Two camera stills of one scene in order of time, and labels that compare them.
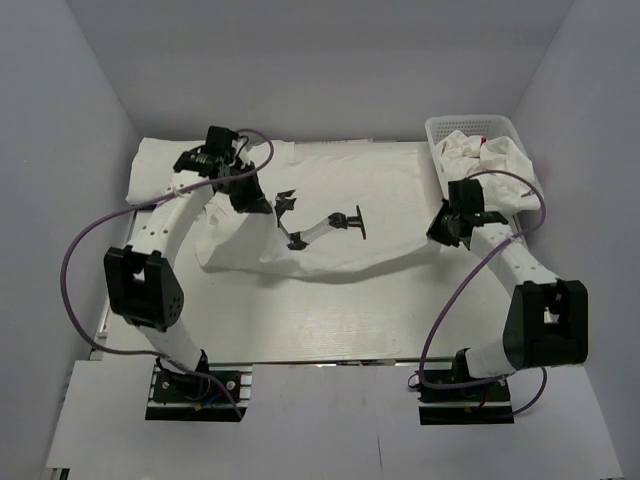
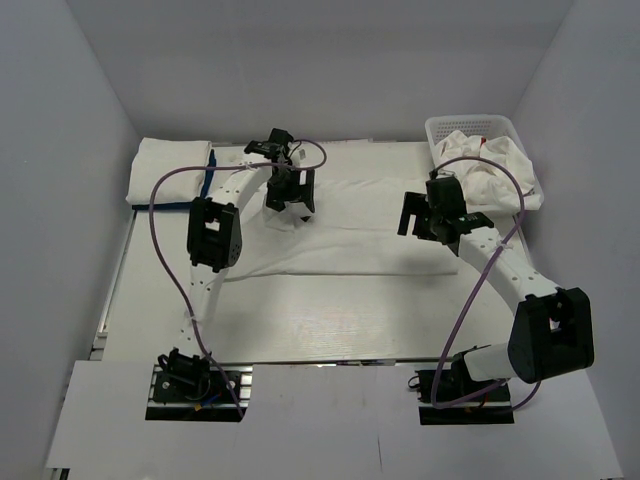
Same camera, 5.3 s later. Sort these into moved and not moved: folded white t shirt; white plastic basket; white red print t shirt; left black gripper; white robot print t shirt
Moved: left black gripper; white robot print t shirt
Not moved: white red print t shirt; white plastic basket; folded white t shirt
